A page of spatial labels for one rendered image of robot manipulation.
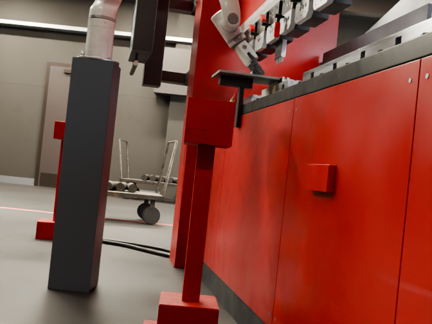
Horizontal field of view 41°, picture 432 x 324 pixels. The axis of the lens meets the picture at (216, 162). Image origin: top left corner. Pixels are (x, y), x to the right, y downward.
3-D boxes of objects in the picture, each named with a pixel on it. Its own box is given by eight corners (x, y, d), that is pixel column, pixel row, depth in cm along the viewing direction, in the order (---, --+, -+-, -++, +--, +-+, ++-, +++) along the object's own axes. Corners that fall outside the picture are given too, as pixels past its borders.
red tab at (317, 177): (305, 189, 158) (307, 164, 158) (312, 189, 158) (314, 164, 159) (326, 192, 143) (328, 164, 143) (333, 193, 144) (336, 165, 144)
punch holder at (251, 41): (243, 59, 304) (247, 28, 304) (260, 62, 305) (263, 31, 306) (251, 54, 289) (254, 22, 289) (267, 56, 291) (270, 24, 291)
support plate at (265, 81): (211, 77, 259) (211, 75, 259) (267, 85, 264) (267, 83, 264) (219, 71, 241) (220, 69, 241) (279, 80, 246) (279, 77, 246)
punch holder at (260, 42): (254, 52, 284) (257, 19, 284) (270, 54, 286) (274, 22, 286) (262, 46, 269) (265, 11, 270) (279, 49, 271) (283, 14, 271)
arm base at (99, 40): (71, 56, 247) (75, 13, 248) (81, 64, 266) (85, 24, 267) (114, 60, 247) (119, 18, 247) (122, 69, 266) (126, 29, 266)
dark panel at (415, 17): (315, 126, 343) (323, 53, 344) (318, 126, 344) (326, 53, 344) (417, 110, 232) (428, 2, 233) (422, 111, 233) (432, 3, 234)
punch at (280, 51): (273, 64, 260) (276, 44, 260) (278, 65, 260) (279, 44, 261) (280, 60, 250) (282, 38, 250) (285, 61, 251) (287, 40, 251)
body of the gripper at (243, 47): (246, 34, 248) (261, 56, 249) (242, 39, 258) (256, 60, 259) (232, 44, 247) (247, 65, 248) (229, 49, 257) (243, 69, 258)
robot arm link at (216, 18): (245, 29, 249) (240, 35, 258) (227, 3, 248) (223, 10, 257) (229, 39, 247) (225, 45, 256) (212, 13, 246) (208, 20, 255)
